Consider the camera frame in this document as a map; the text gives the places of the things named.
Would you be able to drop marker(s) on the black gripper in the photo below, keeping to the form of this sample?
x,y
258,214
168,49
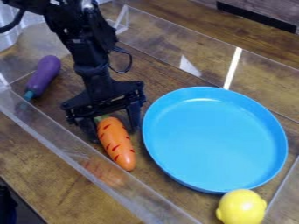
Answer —
x,y
106,95

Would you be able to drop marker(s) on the orange toy carrot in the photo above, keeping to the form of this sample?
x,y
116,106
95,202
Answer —
x,y
116,143

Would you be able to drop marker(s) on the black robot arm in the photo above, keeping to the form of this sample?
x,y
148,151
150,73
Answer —
x,y
89,38

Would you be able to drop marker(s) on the blue round tray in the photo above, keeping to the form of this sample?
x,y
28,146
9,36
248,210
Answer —
x,y
214,139

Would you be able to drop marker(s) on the purple toy eggplant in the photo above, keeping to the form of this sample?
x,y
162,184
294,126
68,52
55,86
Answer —
x,y
47,70

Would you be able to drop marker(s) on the white curtain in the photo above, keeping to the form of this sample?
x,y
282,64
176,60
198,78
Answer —
x,y
9,37

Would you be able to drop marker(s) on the yellow toy lemon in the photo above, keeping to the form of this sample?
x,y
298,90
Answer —
x,y
240,207

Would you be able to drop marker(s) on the clear acrylic enclosure wall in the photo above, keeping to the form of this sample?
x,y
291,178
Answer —
x,y
57,170

